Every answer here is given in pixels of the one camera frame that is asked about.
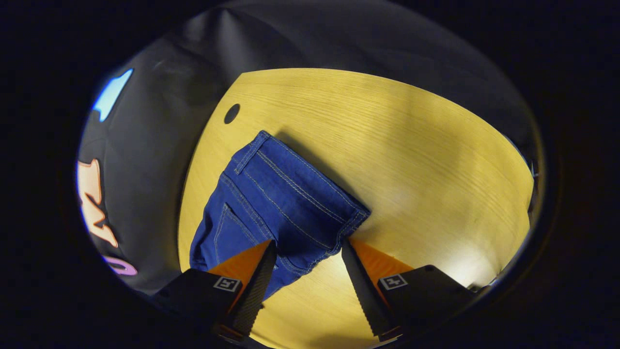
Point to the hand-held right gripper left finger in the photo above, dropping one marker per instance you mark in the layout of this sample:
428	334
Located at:
256	291

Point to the black backdrop cloth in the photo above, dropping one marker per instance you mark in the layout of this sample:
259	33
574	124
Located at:
160	160

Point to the blue jeans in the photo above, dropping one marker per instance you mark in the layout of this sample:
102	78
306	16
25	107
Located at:
281	203

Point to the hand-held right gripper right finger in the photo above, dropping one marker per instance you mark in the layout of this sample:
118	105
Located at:
368	295

